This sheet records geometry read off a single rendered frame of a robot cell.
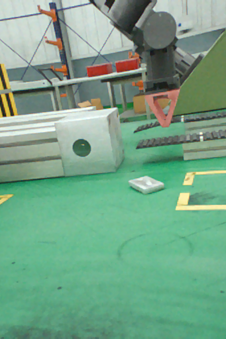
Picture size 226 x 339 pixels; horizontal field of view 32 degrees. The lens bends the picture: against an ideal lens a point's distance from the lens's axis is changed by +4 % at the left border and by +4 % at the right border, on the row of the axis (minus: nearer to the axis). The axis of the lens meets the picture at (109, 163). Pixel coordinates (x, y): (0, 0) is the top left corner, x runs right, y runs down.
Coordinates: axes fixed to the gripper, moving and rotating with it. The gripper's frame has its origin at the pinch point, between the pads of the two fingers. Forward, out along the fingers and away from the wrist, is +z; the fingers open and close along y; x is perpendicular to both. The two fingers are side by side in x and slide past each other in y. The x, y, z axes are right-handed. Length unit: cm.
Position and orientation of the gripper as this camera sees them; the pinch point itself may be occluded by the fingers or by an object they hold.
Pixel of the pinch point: (166, 121)
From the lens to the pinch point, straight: 84.3
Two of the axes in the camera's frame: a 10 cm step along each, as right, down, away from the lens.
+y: -2.0, 2.7, -9.4
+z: 1.6, 9.6, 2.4
